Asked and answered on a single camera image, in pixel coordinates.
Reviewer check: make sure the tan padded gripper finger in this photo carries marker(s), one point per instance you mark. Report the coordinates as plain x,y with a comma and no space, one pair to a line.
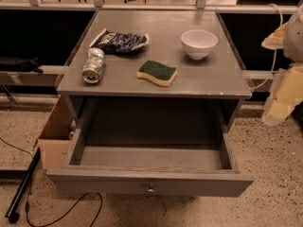
286,93
275,40

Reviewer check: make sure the green and yellow sponge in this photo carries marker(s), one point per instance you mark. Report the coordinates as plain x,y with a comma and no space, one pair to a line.
157,73

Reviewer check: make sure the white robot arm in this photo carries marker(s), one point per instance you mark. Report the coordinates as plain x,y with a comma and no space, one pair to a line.
293,40

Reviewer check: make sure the metal drawer knob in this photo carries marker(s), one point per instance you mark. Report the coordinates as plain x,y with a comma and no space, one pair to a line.
150,189

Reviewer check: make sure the open grey top drawer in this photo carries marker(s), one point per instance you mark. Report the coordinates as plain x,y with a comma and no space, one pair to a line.
124,144

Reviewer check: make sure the white ceramic bowl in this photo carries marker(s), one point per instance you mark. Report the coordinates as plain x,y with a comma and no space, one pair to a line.
198,43

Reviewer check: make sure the crumpled blue chip bag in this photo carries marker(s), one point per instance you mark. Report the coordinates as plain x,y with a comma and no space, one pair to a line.
119,43

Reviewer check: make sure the grey wooden cabinet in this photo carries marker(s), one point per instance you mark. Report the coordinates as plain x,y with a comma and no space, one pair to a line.
217,76

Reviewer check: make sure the crushed silver soda can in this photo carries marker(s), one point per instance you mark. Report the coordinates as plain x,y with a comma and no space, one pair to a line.
93,68

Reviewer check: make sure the brown cardboard box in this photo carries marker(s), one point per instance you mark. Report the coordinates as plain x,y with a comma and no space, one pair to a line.
54,140

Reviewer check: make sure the black metal bar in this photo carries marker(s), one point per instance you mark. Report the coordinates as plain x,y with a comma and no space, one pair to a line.
25,176

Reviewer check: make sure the black object on rail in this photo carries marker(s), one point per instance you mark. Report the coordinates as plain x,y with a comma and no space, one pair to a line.
12,64

